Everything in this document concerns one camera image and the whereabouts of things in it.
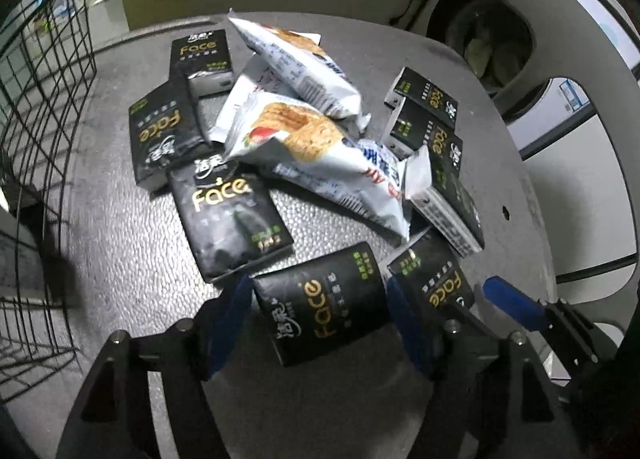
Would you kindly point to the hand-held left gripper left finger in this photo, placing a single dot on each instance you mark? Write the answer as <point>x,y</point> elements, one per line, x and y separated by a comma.
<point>227,324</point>

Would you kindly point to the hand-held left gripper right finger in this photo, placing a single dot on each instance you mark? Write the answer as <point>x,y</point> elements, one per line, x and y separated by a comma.
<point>405,319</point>

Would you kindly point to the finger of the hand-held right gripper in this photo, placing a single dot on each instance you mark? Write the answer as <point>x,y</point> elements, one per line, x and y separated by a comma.
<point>510,296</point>

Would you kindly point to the black tissue pack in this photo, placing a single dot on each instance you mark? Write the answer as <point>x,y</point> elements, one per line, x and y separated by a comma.
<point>225,219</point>
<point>450,214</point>
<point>425,131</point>
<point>425,91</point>
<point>430,274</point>
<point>160,139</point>
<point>200,56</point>
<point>320,304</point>

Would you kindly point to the white biscuit snack bag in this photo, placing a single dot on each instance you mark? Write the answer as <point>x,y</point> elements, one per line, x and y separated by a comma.
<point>310,149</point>
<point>300,69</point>

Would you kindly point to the long white packet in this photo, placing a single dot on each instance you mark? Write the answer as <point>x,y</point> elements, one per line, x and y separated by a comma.
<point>245,89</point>

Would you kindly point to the white washing machine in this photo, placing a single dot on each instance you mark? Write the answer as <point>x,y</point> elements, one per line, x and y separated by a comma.
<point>480,44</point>

